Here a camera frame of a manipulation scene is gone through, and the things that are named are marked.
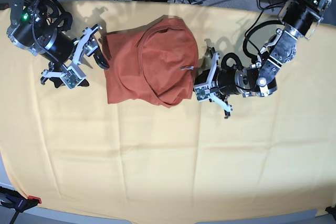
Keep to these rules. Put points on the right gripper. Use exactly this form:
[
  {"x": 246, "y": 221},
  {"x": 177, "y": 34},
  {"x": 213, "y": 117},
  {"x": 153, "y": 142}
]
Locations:
[{"x": 59, "y": 48}]

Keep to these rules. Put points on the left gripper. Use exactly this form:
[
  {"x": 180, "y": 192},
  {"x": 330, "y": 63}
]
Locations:
[{"x": 232, "y": 80}]

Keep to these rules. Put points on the terracotta orange T-shirt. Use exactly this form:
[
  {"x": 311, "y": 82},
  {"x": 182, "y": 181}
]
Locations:
[{"x": 156, "y": 64}]

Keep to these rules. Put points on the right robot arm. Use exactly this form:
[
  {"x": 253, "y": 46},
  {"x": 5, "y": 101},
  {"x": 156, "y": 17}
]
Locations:
[{"x": 40, "y": 26}]

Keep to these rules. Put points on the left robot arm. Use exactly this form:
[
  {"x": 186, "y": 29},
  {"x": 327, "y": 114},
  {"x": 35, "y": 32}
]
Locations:
[{"x": 296, "y": 16}]

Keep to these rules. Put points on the pale yellow table cloth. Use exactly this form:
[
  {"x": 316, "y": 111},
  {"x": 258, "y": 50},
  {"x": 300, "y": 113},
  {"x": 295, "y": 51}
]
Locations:
[{"x": 187, "y": 164}]

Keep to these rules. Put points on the black clamp right corner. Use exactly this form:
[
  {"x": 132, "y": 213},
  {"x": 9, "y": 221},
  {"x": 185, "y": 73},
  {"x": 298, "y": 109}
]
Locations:
[{"x": 332, "y": 211}]

